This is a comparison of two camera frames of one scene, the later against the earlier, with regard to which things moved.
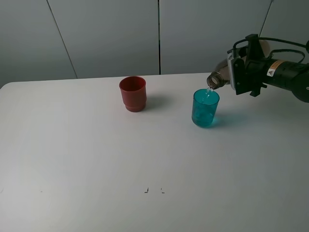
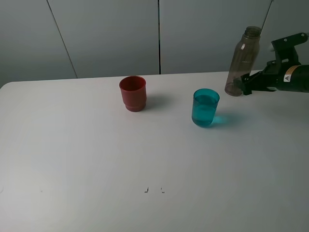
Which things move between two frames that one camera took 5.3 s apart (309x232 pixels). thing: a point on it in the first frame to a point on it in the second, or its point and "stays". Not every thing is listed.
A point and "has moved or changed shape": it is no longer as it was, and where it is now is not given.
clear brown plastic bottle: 215,79 has moved or changed shape
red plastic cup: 134,93 stays
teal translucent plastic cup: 204,106 stays
